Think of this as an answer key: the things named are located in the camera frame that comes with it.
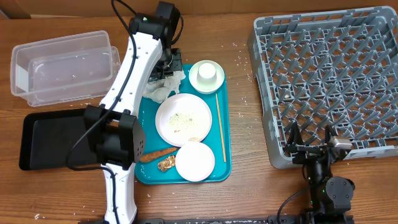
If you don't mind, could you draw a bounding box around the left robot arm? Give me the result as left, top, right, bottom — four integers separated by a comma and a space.
81, 1, 183, 223

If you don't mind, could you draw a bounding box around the white tissue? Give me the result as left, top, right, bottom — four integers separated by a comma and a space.
143, 79, 172, 104
162, 71, 186, 96

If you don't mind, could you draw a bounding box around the small pink bowl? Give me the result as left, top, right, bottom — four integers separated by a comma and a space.
175, 142, 215, 182

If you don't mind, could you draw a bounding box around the white plastic cup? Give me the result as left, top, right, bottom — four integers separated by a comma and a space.
198, 63, 216, 80

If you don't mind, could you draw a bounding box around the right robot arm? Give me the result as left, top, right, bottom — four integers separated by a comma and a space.
276, 123, 355, 223

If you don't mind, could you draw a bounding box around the golden crumpled food scrap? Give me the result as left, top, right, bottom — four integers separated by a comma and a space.
158, 155, 175, 172

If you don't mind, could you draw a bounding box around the black plastic tray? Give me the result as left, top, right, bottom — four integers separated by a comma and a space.
19, 108, 99, 170

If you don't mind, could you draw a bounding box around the clear plastic waste bin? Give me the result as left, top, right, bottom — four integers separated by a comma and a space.
10, 30, 121, 107

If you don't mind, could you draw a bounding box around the pale green bowl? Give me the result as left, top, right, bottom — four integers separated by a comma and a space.
188, 60, 225, 94

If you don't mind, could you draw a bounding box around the teal plastic serving tray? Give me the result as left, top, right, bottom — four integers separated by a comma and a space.
135, 65, 232, 185

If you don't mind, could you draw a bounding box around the grey dishwasher rack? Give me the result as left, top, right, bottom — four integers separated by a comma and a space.
248, 6, 397, 169

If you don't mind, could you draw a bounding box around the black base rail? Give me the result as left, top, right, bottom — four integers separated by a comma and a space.
137, 215, 307, 224

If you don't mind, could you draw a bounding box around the wooden chopstick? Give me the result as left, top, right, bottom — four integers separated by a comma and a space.
215, 93, 226, 163

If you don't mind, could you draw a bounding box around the large white plate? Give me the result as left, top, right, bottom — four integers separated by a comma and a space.
155, 93, 213, 147

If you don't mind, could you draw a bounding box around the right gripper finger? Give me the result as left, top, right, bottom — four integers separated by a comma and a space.
325, 124, 337, 146
286, 122, 304, 147

